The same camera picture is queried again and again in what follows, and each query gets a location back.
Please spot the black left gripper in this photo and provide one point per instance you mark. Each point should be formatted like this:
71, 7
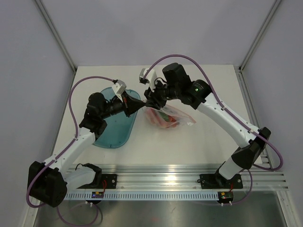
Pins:
130, 106

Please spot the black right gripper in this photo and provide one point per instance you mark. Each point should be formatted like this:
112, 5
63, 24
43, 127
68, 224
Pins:
152, 98

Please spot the red strawberry bunch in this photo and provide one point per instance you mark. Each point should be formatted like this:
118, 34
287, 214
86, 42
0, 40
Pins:
160, 119

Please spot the clear pink zip top bag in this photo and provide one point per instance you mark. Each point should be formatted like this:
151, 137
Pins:
182, 117

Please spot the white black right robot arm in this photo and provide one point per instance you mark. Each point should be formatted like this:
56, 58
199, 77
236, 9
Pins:
198, 94

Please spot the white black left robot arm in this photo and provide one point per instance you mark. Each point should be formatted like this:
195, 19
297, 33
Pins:
49, 181

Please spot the blue transparent plastic tray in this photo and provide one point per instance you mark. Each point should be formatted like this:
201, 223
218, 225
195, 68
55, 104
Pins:
119, 126

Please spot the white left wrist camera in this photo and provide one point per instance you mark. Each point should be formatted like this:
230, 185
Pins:
118, 88

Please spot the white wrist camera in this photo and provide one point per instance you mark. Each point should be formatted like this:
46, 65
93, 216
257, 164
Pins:
118, 88
149, 79

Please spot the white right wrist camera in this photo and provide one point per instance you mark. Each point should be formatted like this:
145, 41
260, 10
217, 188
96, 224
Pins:
149, 79

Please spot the aluminium mounting rail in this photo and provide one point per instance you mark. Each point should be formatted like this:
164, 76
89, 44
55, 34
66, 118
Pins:
182, 177

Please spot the white slotted cable duct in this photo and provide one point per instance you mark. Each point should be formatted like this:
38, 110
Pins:
142, 196

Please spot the left aluminium frame post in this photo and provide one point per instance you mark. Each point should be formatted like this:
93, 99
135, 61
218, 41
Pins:
51, 26

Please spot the aluminium frame post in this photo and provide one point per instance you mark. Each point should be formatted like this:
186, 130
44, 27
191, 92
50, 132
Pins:
51, 26
261, 32

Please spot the right aluminium frame post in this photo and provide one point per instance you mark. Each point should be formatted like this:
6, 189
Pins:
261, 32

